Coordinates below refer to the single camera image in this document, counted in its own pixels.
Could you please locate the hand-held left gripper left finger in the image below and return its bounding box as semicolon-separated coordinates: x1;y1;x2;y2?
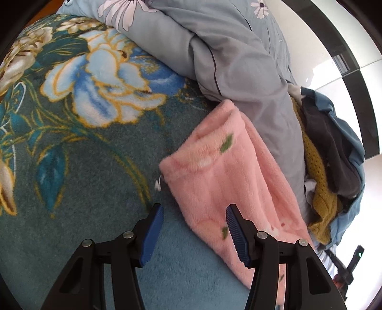
40;203;164;310

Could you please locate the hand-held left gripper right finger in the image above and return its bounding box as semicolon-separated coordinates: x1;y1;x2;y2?
225;204;348;310

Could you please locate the pink floral fleece garment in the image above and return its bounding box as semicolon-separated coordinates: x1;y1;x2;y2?
159;99;317;310

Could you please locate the pale grey cloth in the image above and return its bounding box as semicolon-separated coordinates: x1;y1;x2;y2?
304;176;318;199

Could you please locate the mustard yellow knit sweater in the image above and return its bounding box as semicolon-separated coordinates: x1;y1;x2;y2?
291;97;344;245

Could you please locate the dark grey garment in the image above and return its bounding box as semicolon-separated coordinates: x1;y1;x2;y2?
301;103;362;199

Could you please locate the blue garment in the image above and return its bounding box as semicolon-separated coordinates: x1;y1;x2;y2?
300;86;366;247

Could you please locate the grey daisy print duvet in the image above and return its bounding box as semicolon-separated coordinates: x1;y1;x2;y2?
57;0;314;224

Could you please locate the white wardrobe with black stripe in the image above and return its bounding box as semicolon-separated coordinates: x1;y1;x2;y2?
279;0;382;269

